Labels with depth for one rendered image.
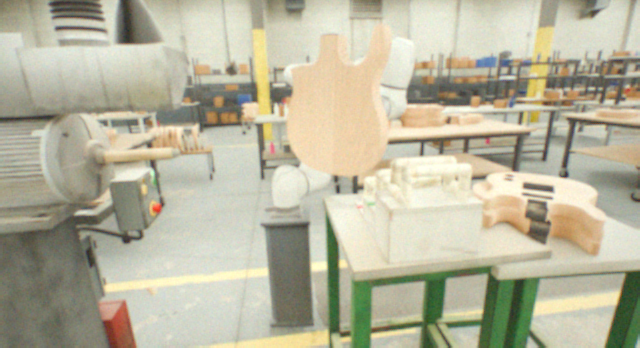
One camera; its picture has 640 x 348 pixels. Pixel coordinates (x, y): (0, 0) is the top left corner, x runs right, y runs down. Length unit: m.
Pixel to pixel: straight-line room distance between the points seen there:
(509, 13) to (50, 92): 14.91
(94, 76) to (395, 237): 0.83
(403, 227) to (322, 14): 11.59
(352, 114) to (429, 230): 0.39
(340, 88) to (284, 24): 11.23
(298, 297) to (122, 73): 1.54
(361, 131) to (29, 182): 0.85
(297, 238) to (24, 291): 1.11
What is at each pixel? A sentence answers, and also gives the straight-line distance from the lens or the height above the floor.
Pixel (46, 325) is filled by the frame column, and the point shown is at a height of 0.78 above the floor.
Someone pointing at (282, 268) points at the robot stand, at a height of 0.40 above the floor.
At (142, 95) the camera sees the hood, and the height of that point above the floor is 1.42.
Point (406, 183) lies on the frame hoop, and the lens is 0.86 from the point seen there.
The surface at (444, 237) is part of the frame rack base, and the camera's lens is 0.96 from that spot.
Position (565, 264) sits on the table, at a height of 0.90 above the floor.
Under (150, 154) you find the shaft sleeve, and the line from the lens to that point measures 1.00.
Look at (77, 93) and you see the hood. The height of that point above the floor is 1.43.
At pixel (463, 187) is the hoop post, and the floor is 1.15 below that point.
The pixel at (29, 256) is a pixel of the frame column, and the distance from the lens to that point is 1.16.
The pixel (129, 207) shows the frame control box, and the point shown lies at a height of 1.02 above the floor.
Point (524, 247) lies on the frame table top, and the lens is 1.16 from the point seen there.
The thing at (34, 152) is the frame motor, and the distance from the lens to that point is 1.02.
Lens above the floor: 1.45
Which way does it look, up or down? 16 degrees down
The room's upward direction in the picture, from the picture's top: 2 degrees counter-clockwise
